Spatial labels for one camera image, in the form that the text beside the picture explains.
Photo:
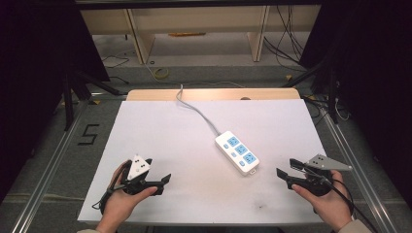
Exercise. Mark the white board table cover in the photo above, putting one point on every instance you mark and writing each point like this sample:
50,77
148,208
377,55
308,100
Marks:
181,145

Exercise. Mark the beige wooden desk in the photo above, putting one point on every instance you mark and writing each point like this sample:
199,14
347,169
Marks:
200,19

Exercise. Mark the person's right hand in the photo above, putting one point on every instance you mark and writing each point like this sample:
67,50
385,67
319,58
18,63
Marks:
333,207

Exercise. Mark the yellow tape roll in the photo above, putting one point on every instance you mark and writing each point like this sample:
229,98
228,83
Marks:
161,73

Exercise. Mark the orange flat object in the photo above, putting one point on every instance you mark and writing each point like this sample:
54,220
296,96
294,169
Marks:
187,34

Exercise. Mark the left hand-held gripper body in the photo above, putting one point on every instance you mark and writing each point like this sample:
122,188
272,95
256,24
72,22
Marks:
138,168

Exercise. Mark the white power strip blue sockets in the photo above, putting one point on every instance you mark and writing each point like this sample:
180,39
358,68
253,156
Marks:
234,154

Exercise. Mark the black curtain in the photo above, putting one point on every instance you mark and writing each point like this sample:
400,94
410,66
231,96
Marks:
375,81
32,81

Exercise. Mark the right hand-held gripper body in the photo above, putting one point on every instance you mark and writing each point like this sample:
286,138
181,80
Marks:
315,186

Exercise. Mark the black metal stand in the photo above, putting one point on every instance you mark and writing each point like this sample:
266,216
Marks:
324,81
76,90

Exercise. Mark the wooden table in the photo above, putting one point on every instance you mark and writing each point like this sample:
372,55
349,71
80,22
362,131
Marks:
210,94

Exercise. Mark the person's left hand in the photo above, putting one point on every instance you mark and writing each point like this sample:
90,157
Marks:
121,204

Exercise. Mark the aluminium floor rail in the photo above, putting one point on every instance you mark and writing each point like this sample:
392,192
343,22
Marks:
48,168
359,174

